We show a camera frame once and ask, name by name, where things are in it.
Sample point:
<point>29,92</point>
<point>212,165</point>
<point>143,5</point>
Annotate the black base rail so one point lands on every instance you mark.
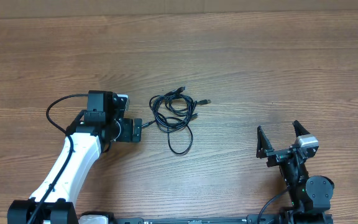
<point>191,220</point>

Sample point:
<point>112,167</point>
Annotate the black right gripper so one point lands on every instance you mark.
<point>264,150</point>

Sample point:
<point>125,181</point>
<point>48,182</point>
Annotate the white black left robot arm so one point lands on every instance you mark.
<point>89,135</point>

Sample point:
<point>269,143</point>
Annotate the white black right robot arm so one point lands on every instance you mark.
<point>310,195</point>

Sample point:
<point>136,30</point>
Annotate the cardboard wall panel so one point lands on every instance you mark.
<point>66,8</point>

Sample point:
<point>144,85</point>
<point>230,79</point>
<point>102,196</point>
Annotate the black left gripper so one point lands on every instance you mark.
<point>126,135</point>

